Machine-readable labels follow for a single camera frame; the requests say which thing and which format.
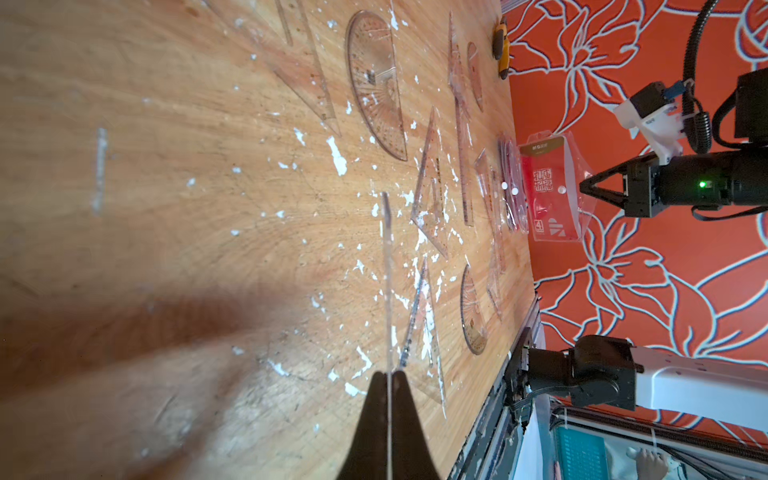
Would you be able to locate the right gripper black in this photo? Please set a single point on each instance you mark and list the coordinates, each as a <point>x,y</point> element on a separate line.
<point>726,185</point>

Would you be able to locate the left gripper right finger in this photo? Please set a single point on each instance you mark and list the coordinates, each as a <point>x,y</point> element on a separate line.
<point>410,456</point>

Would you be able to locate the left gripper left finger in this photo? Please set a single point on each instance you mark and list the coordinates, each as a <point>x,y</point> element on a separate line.
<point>368,454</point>

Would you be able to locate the red ruler set package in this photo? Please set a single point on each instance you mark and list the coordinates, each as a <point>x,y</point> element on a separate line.
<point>513,185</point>
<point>553,169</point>

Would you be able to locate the clear protractor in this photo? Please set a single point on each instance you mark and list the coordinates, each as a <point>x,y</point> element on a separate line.
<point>372,69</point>
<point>474,74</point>
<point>472,320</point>

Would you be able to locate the clear straight ruler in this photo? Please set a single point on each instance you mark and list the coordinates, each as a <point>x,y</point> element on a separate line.
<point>457,84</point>
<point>493,287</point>
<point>388,290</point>

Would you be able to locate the clear triangle ruler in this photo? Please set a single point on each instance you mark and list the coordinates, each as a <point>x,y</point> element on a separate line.
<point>488,193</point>
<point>428,207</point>
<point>418,349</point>
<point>279,34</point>

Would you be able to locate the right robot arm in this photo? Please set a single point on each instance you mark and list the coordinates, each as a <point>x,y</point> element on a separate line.
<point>696,289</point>

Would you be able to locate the person hand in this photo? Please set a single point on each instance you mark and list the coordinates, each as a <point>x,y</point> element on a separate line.
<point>650,465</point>

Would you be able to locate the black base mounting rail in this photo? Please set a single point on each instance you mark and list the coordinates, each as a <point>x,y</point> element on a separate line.
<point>491,449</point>

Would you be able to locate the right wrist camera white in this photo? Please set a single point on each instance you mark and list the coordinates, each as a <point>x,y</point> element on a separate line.
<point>654,113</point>

